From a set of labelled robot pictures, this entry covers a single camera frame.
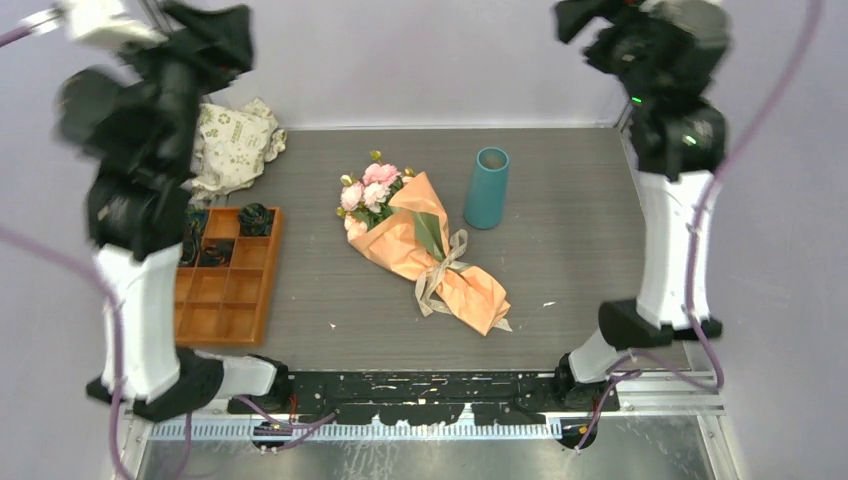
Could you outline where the beige satin ribbon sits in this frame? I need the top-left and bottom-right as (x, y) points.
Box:
(414, 229), (512, 336)

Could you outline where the pink flower bouquet orange paper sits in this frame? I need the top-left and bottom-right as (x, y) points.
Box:
(335, 150), (513, 337)

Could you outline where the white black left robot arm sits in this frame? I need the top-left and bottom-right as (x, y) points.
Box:
(57, 1), (292, 422)

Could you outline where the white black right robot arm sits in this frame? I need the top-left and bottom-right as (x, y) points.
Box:
(552, 1), (731, 410)

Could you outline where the teal cylindrical vase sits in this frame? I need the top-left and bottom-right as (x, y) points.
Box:
(463, 147), (510, 230)

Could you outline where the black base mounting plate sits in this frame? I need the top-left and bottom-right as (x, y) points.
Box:
(226, 371), (620, 449)

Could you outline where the dark rolled fabric middle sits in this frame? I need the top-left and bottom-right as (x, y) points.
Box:
(197, 240), (235, 268)

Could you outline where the crumpled printed cloth bag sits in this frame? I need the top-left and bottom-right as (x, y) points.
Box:
(190, 98), (288, 202)

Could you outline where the orange compartment tray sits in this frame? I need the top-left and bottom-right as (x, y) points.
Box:
(174, 206), (284, 348)

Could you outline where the dark rolled fabric top left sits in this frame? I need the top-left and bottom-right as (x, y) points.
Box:
(185, 205), (209, 235)

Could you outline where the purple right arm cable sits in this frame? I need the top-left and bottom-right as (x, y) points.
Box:
(574, 0), (826, 454)

